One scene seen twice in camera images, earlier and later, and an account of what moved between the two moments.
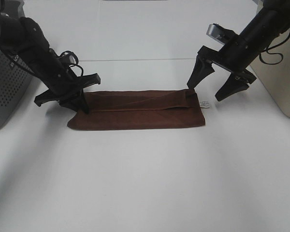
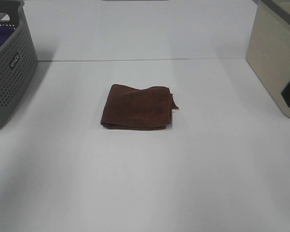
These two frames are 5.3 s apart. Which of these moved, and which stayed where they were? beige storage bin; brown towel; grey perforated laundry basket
Moved: brown towel
Stayed: grey perforated laundry basket; beige storage bin
